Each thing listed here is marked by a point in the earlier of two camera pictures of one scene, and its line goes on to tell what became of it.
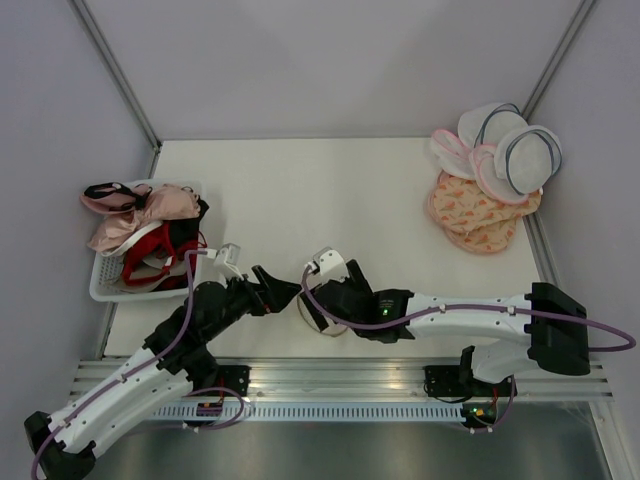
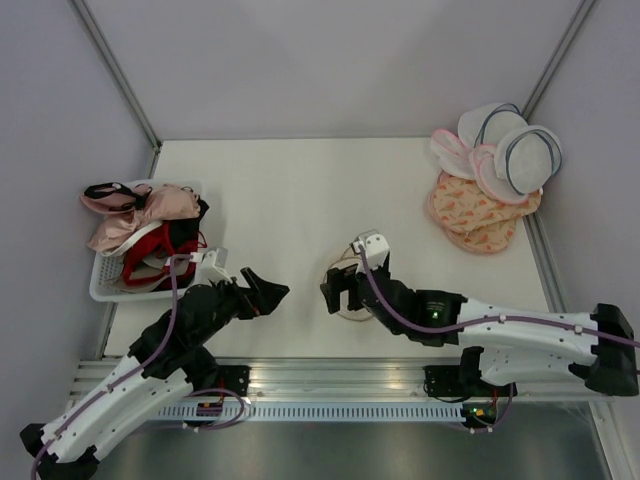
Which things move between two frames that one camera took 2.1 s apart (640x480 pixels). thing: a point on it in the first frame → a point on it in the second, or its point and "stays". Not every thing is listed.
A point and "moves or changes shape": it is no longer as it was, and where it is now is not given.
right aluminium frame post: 539,89 stays
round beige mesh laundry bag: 334,329 moves or changes shape
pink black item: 115,197 stays
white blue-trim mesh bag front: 528,157 stays
